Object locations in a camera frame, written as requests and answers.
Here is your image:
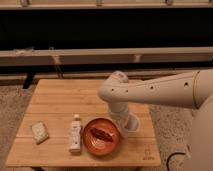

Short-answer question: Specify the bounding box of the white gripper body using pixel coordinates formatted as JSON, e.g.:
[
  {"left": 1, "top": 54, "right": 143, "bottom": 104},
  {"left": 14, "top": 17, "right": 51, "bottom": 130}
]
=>
[{"left": 109, "top": 107, "right": 129, "bottom": 120}]

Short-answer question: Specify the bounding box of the white ceramic cup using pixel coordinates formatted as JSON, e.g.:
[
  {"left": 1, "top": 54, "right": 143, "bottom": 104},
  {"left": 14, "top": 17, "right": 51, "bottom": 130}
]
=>
[{"left": 117, "top": 114, "right": 140, "bottom": 138}]

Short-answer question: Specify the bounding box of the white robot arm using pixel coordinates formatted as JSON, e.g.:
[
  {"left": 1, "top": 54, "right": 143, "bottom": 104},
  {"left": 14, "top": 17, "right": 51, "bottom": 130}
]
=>
[{"left": 98, "top": 69, "right": 213, "bottom": 171}]

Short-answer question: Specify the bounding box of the orange ceramic bowl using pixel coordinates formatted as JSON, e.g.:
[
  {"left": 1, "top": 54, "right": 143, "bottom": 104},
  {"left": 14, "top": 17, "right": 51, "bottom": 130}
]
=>
[{"left": 82, "top": 118, "right": 120, "bottom": 156}]

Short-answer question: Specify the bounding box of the white tube bottle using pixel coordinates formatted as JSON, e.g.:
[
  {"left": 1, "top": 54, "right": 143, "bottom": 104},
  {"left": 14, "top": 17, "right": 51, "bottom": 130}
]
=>
[{"left": 69, "top": 114, "right": 82, "bottom": 153}]

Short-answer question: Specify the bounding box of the wooden table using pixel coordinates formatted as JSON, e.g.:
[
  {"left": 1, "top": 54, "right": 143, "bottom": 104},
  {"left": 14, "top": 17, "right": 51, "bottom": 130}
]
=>
[{"left": 6, "top": 79, "right": 161, "bottom": 167}]

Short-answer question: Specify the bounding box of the white wrapped packet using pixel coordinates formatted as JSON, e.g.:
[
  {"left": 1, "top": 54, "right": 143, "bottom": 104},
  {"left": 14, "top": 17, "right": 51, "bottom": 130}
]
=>
[{"left": 31, "top": 122, "right": 49, "bottom": 144}]

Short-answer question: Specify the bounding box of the long wooden bench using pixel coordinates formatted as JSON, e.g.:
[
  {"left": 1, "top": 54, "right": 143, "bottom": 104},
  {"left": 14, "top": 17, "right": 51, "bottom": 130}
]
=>
[{"left": 0, "top": 46, "right": 213, "bottom": 66}]

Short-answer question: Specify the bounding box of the black cable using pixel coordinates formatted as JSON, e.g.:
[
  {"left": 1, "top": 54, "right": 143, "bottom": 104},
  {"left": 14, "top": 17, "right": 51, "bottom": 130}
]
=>
[{"left": 166, "top": 152, "right": 190, "bottom": 171}]

